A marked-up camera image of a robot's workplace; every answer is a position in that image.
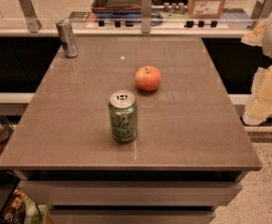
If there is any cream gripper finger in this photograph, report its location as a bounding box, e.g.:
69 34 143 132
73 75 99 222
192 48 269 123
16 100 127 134
241 19 267 47
242 65 272 126

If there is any green LaCroix can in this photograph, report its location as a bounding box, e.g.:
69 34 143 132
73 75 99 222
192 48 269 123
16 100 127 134
108 90 137 143

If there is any silver blue Red Bull can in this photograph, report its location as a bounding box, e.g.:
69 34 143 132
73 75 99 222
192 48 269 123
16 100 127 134
55 19 79 58

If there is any brown cardboard box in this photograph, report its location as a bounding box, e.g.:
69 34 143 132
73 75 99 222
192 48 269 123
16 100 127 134
187 0 225 19

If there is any red apple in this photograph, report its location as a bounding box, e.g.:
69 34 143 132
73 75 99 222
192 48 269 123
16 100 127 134
136 65 161 91

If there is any snack bag on floor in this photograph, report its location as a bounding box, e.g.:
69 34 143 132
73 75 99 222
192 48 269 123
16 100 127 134
0 189 47 224

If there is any middle metal glass bracket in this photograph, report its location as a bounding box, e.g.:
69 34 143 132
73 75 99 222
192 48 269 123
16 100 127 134
141 0 151 35

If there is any left metal glass bracket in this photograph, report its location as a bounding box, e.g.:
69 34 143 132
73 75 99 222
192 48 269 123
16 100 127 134
18 0 42 33

